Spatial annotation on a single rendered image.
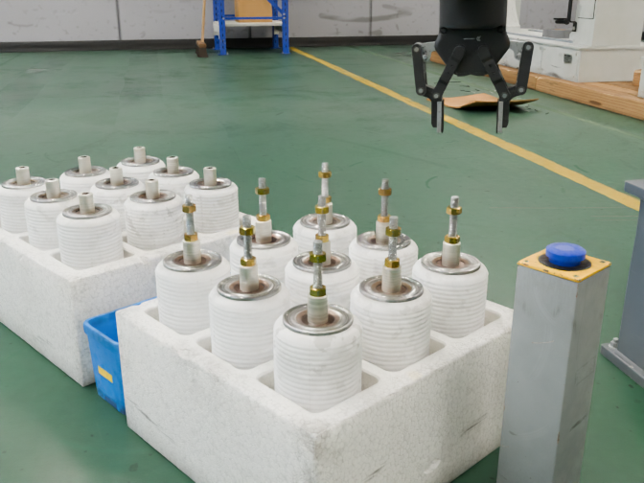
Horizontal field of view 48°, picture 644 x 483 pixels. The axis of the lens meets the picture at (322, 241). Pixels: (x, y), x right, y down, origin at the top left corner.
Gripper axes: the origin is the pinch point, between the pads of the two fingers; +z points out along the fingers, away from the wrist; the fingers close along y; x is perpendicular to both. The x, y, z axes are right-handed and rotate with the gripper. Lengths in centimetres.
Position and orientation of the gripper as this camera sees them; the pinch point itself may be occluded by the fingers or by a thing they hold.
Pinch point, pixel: (470, 121)
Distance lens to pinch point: 89.2
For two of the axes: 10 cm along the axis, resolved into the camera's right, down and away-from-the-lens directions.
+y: -9.7, -0.4, 2.2
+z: 0.4, 9.3, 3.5
